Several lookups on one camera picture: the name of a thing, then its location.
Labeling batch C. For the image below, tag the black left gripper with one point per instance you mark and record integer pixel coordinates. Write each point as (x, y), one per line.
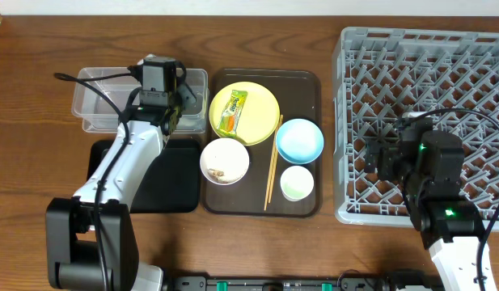
(178, 107)

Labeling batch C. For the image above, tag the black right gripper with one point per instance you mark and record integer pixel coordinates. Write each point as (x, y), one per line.
(373, 156)

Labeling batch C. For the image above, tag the green snack wrapper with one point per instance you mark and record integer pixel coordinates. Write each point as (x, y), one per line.
(231, 113)

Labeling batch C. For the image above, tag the white bowl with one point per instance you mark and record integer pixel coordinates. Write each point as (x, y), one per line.
(227, 155)

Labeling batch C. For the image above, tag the small white cup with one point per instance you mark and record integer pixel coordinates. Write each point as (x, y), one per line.
(296, 183)

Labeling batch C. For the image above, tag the pile of rice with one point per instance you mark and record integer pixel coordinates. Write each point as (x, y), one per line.
(216, 173)

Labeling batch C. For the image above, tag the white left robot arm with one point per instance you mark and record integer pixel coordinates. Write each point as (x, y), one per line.
(90, 239)

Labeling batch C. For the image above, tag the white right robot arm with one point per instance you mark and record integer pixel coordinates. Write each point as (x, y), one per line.
(427, 164)

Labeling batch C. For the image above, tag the grey plastic dishwasher rack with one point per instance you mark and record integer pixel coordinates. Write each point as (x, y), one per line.
(379, 74)

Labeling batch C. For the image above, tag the clear plastic bin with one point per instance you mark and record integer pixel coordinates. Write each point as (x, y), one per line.
(98, 117)

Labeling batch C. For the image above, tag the black rectangular tray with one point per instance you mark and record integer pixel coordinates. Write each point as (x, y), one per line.
(172, 182)

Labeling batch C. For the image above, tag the light blue bowl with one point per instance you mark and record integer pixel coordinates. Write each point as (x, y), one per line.
(299, 141)

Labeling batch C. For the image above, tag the yellow round plate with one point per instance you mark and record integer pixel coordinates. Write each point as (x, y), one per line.
(259, 116)

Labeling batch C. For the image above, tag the dark brown serving tray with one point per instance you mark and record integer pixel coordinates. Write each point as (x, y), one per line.
(298, 95)

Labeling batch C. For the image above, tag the wooden chopstick right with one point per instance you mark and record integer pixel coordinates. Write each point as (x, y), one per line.
(273, 163)

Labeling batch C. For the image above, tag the wooden chopstick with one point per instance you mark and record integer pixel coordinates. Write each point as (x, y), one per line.
(273, 163)
(265, 206)

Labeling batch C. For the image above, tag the wooden chopstick left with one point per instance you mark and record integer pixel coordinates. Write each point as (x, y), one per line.
(265, 206)

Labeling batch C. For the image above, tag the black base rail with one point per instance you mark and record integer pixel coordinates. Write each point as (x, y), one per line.
(351, 282)

